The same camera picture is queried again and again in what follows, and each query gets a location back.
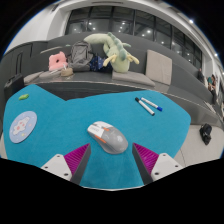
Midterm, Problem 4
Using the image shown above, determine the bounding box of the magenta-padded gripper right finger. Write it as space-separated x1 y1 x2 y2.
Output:
132 142 184 186

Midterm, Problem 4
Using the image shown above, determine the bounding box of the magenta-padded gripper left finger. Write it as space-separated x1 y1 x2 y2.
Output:
40 143 92 185

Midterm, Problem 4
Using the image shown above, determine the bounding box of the grey white computer mouse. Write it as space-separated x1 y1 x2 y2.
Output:
87 120 129 155

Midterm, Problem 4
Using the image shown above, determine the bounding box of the round light blue mouse pad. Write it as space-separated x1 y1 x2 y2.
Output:
8 110 38 144

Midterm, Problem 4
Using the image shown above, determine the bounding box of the black bag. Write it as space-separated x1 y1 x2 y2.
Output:
199 123 213 146

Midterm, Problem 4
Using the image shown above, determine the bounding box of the grey flat seat cushion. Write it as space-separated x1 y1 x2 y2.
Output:
111 70 156 88
23 70 44 84

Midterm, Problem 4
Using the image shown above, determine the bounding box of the tan round woven pouch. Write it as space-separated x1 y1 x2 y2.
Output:
60 67 74 78

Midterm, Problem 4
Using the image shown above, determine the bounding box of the grey round seat cushion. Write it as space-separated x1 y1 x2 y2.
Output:
39 69 64 80

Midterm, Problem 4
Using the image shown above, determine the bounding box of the beige upright cushion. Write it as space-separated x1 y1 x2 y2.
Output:
144 49 173 86

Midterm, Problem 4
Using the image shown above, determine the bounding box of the black suitcase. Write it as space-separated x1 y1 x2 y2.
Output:
3 73 25 101

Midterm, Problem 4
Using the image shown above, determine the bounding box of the dark blue patterned bag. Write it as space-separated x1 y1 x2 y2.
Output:
89 54 113 73

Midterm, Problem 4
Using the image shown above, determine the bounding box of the person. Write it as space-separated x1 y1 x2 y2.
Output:
195 67 205 83
206 73 218 104

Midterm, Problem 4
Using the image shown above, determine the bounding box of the pink plush cushion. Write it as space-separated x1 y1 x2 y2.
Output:
48 51 69 72

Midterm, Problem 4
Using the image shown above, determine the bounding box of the grey backpack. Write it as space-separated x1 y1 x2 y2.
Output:
67 40 95 72

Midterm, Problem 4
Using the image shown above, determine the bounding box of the green dragon plush toy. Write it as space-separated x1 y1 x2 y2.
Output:
83 31 140 74

